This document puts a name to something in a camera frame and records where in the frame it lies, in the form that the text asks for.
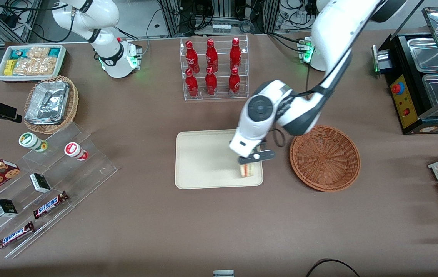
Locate triangle sandwich wedge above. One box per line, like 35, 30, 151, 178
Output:
239, 162, 262, 178

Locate beige rectangular serving tray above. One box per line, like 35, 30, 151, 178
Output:
175, 128, 264, 190

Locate brown round wicker basket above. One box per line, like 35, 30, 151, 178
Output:
290, 125, 361, 192

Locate light oval wicker basket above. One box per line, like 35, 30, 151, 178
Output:
24, 75, 79, 135

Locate red cola bottle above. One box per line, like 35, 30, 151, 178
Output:
205, 39, 218, 73
205, 67, 218, 96
185, 40, 200, 74
228, 68, 241, 97
229, 38, 242, 71
185, 69, 199, 98

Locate clear acrylic bottle rack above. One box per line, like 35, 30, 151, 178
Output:
180, 35, 249, 101

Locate clear acrylic stepped display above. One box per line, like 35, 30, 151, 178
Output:
0, 122, 118, 259

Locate black hot dog machine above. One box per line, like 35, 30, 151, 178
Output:
372, 6, 438, 135

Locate red lid white cup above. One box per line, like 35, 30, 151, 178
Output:
64, 142, 89, 161

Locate snickers chocolate bar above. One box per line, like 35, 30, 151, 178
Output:
0, 221, 35, 251
32, 191, 70, 220

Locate silver foil containers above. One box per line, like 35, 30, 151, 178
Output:
25, 80, 70, 125

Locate small black box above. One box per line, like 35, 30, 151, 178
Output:
29, 173, 52, 194
0, 198, 18, 218

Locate green lid white cup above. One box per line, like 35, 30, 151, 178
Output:
18, 132, 48, 152

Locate clear bag of crackers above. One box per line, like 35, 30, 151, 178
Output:
13, 47, 58, 76

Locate white rectangular snack bin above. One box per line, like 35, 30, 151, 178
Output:
0, 45, 67, 83

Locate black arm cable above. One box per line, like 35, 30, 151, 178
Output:
268, 87, 325, 149

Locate black floor cable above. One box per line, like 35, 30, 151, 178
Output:
305, 259, 361, 277

